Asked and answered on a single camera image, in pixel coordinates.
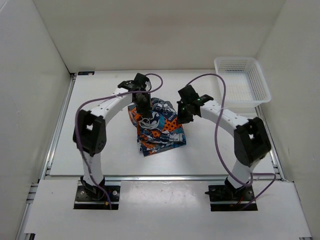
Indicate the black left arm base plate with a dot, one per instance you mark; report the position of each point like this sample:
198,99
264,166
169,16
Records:
88,201

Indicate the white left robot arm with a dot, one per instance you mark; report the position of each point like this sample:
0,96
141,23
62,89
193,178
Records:
90,133

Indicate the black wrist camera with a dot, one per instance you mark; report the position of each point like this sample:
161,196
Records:
188,94
142,82

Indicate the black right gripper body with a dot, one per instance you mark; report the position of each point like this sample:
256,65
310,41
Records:
184,114

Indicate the white plastic mesh basket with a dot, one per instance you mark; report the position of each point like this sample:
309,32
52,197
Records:
244,82

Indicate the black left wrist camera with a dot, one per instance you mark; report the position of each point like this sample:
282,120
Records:
142,82

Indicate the small blue label sticker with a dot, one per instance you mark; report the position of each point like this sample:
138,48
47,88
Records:
86,73

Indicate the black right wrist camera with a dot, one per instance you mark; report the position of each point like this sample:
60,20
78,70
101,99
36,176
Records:
188,94

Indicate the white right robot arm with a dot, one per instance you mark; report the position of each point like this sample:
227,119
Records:
250,139

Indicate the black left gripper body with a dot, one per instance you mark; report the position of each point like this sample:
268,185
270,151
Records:
143,105

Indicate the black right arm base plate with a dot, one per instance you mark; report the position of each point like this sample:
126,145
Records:
221,200

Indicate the colourful patterned shorts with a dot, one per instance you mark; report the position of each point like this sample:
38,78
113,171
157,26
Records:
160,132

